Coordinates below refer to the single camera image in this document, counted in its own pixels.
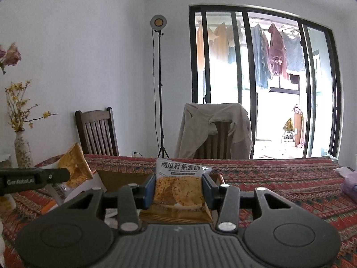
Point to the white wall socket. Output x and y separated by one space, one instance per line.
135 153

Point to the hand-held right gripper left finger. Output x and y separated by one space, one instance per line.
149 192

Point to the wooden balcony cabinet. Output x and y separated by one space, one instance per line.
298 128

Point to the dark wooden chair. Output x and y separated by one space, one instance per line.
220 142
94 134

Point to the black framed sliding glass door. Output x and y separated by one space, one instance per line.
251 89

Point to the purple tissue pack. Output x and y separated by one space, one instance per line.
350 184

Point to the yellow bag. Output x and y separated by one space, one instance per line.
288 125

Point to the studio light on black stand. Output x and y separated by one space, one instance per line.
158 21

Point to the beige jacket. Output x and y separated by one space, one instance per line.
195 128

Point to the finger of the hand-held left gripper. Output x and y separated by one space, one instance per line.
55 176

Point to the yellow flower branches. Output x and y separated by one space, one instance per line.
17 117

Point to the row of hanging clothes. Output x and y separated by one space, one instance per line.
276 50

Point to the orange cardboard box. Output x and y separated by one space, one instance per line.
117 180

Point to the pink artificial flowers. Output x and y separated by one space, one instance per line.
12 54

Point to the orange white crisp packet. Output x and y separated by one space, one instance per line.
76 164
178 192

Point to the speckled ceramic vase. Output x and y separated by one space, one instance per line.
23 153

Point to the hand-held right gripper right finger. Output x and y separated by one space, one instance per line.
208 192

